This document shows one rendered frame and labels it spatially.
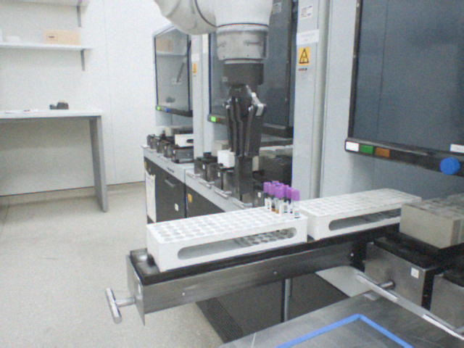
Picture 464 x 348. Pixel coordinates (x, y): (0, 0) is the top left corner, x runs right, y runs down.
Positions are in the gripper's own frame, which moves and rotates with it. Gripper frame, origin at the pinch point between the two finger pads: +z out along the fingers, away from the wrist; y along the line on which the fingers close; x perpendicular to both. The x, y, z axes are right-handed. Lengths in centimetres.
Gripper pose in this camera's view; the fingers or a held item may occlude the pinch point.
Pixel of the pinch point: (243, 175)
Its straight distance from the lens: 73.1
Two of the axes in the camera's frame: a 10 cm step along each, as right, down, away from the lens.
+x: 9.0, -1.1, 4.2
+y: 4.3, 2.0, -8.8
